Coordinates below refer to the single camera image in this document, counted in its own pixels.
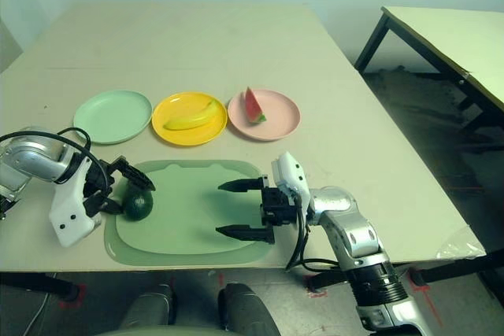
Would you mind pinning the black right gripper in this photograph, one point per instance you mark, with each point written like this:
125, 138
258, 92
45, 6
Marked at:
279, 206

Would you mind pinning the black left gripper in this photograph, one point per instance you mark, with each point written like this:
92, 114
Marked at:
98, 182

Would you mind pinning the dark green avocado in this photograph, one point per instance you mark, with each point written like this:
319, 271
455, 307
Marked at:
138, 208

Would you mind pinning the yellow banana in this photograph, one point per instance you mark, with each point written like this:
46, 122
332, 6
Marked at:
189, 121

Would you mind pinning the red watermelon slice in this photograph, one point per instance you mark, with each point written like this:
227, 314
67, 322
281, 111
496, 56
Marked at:
253, 109

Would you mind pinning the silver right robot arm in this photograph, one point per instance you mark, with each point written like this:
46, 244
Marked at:
354, 233

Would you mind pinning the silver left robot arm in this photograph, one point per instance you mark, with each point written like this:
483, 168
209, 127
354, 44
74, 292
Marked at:
31, 159

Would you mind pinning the mint green plate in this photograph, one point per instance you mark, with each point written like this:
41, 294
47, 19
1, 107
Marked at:
112, 115

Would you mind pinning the yellow plate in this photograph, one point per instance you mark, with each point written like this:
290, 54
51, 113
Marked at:
185, 137

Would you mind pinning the translucent green mat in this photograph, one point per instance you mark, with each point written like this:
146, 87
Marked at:
177, 260

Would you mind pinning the grey robot right leg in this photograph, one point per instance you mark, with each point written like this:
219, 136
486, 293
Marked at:
246, 308

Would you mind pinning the pink plate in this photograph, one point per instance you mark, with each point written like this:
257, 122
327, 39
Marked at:
279, 115

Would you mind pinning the grey robot torso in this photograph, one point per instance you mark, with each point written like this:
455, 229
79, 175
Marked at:
165, 331

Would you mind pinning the clear plastic film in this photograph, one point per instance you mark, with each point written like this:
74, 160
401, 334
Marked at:
460, 247

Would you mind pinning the side table with black legs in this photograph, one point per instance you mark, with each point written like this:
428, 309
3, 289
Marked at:
441, 33

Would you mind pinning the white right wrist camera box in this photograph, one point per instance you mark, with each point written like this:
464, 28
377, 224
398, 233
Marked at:
291, 174

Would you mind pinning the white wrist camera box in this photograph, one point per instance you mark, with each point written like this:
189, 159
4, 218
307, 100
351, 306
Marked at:
291, 174
69, 210

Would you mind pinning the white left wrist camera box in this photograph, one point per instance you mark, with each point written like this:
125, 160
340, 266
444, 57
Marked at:
69, 210

